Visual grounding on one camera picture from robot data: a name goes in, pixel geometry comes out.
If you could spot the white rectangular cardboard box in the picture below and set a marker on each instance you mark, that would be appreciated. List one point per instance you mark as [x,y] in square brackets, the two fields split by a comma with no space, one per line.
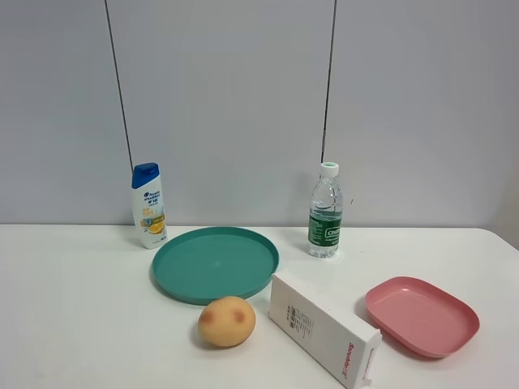
[344,344]

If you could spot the clear water bottle green label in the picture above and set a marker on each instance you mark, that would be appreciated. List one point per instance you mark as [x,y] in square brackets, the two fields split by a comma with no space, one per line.
[325,215]

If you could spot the round teal plastic plate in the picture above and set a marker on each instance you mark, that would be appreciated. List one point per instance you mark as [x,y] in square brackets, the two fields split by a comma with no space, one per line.
[207,264]

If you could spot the white blue shampoo bottle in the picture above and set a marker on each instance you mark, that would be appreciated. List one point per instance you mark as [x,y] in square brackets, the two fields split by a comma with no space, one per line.
[148,205]

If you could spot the yellow-orange toy fruit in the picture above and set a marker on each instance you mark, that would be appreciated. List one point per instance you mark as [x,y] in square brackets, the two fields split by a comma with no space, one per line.
[226,322]

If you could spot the pink rectangular plastic tray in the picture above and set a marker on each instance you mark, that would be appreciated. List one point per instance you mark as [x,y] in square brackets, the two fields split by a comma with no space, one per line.
[422,317]

